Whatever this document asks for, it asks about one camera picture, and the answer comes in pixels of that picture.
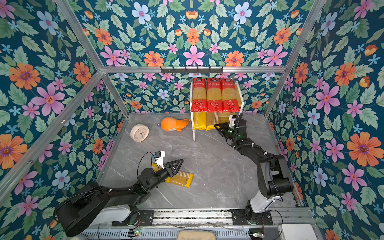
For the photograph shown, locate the round pink alarm clock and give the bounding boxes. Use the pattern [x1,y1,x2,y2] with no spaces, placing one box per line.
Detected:
[130,124,150,143]

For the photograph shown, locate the black hook rail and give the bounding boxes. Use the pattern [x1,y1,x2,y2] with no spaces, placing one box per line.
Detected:
[160,67,224,74]

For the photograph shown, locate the yellow Pastatime bag top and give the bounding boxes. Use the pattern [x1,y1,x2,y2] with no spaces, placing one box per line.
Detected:
[193,112,207,130]

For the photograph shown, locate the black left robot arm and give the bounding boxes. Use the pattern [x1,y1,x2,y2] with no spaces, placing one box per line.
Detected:
[54,159,184,237]

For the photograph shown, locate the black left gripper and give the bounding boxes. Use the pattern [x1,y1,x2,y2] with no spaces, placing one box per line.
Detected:
[147,159,183,193]

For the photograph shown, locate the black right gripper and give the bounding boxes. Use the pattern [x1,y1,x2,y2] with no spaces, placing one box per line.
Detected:
[214,123,239,143]

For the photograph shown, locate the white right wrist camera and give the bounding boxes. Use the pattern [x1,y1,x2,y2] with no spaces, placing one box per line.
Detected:
[229,114,238,129]

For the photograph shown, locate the yellow pastatime bag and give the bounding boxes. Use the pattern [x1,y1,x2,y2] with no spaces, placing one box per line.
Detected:
[152,163,194,188]
[206,113,219,131]
[193,112,207,130]

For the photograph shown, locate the white wooden two-tier shelf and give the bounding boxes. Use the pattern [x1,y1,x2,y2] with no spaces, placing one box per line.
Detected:
[190,79,244,141]

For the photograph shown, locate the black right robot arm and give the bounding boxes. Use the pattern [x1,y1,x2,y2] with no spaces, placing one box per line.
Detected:
[214,114,295,225]

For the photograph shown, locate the red spaghetti bag under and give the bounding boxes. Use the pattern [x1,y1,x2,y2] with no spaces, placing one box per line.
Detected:
[207,79,223,113]

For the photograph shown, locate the red spaghetti bag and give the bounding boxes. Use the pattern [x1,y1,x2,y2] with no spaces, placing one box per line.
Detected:
[221,79,240,113]
[191,79,207,112]

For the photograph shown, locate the white box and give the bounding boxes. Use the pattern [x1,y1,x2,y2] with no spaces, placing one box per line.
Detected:
[279,224,317,240]

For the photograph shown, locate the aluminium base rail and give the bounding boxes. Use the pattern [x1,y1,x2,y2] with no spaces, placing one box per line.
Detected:
[71,208,316,229]

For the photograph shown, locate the orange plush whale toy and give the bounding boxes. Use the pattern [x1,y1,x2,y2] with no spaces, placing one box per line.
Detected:
[157,117,191,132]

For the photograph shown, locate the red spaghetti bag front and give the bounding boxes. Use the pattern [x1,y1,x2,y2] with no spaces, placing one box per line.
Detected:
[191,79,207,112]

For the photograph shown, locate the beige padded object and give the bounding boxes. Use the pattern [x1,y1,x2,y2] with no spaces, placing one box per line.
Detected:
[177,230,217,240]

